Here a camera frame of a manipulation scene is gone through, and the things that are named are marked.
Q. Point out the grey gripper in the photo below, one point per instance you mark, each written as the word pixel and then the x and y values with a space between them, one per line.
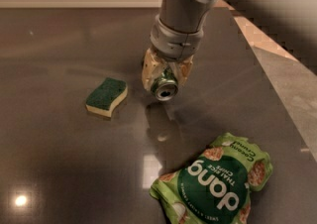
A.
pixel 173 44

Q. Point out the green soda can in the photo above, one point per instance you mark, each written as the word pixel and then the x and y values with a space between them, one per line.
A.
pixel 165 87

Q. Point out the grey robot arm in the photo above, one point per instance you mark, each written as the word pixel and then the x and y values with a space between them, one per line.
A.
pixel 178 30

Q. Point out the green and yellow sponge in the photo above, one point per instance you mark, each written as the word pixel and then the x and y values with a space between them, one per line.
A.
pixel 106 97

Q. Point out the green dang chips bag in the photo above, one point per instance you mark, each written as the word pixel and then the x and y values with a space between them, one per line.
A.
pixel 216 188

